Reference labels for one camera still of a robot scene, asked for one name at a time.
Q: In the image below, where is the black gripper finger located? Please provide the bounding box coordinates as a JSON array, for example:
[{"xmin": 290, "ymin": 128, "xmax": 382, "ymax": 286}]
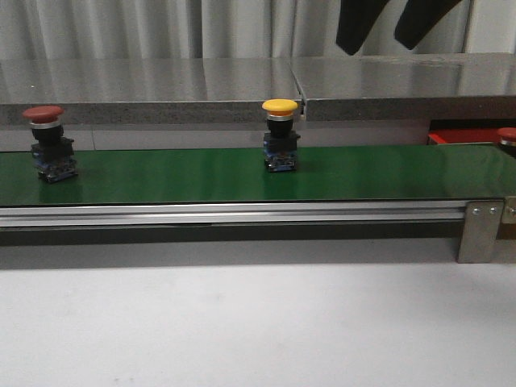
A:
[
  {"xmin": 394, "ymin": 0, "xmax": 460, "ymax": 50},
  {"xmin": 336, "ymin": 0, "xmax": 389, "ymax": 56}
]

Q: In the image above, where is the red mushroom push button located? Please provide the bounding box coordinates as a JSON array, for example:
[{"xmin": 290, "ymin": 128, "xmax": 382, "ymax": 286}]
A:
[
  {"xmin": 497, "ymin": 127, "xmax": 516, "ymax": 158},
  {"xmin": 23, "ymin": 105, "xmax": 77, "ymax": 183}
]

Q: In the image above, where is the red plastic tray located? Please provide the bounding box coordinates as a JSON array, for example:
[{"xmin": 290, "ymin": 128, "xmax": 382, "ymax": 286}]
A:
[{"xmin": 428, "ymin": 128, "xmax": 499, "ymax": 146}]

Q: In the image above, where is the grey granite counter slab left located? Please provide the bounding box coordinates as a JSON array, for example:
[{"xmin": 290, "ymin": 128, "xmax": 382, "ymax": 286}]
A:
[{"xmin": 1, "ymin": 58, "xmax": 301, "ymax": 125}]

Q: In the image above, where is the steel conveyor end plate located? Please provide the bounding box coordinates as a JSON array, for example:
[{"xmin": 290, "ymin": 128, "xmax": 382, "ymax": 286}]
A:
[{"xmin": 501, "ymin": 196, "xmax": 516, "ymax": 224}]

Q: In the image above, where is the green conveyor belt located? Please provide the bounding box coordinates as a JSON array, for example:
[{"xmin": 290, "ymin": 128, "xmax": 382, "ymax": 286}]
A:
[{"xmin": 1, "ymin": 145, "xmax": 515, "ymax": 206}]

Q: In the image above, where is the white pleated curtain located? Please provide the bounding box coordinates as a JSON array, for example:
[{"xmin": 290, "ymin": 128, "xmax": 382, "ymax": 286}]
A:
[{"xmin": 1, "ymin": 1, "xmax": 515, "ymax": 60}]

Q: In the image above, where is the aluminium conveyor frame rail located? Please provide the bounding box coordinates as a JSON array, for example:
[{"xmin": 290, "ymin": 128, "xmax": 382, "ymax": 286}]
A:
[{"xmin": 1, "ymin": 200, "xmax": 467, "ymax": 231}]

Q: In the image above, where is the steel conveyor support bracket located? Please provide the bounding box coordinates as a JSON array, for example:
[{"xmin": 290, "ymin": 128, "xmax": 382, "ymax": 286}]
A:
[{"xmin": 457, "ymin": 200, "xmax": 504, "ymax": 264}]

